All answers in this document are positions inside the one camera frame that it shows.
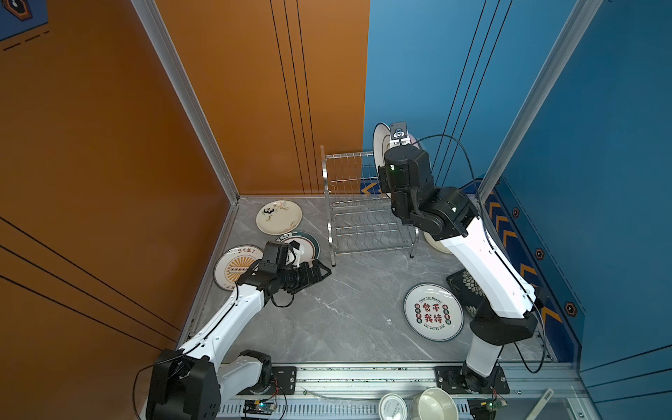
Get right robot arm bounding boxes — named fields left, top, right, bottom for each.
left=378, top=145, right=538, bottom=394

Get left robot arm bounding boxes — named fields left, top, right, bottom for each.
left=137, top=241, right=332, bottom=419

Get white plate orange sunburst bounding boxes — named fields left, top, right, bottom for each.
left=213, top=245, right=263, bottom=292

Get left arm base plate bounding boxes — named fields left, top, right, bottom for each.
left=237, top=365, right=298, bottom=397

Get green circuit board right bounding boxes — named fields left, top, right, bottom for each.
left=479, top=398, right=508, bottom=417

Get white stick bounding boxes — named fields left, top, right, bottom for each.
left=525, top=388, right=555, bottom=420

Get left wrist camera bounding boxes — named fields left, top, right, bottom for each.
left=287, top=240, right=305, bottom=267

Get white plate dark green rim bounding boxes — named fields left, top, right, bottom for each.
left=276, top=231, right=320, bottom=263

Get pink plate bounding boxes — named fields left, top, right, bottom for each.
left=409, top=134, right=422, bottom=149

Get white plate green flower outline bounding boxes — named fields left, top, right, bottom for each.
left=373, top=122, right=390, bottom=168

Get white plate red chinese characters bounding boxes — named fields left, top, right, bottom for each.
left=404, top=283, right=465, bottom=342

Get plain cream plate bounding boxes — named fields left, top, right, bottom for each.
left=423, top=232, right=453, bottom=255

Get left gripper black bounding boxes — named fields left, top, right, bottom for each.
left=276, top=259, right=331, bottom=293

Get white round lid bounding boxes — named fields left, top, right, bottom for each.
left=378, top=393, right=409, bottom=420

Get cream plate with panda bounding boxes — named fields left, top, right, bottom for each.
left=255, top=199, right=303, bottom=236

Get green circuit board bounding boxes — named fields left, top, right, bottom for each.
left=479, top=398, right=508, bottom=417
left=243, top=400, right=278, bottom=418

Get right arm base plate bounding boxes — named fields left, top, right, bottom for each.
left=434, top=365, right=510, bottom=395

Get white bowl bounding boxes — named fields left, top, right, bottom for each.
left=409, top=388, right=459, bottom=420

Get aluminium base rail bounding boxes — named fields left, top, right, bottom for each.
left=215, top=362, right=600, bottom=419

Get steel two-tier dish rack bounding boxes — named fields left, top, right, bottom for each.
left=320, top=148, right=420, bottom=265

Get green circuit board left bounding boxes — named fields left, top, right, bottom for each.
left=243, top=400, right=278, bottom=418

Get dark square floral plate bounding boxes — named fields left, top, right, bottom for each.
left=446, top=269, right=487, bottom=319

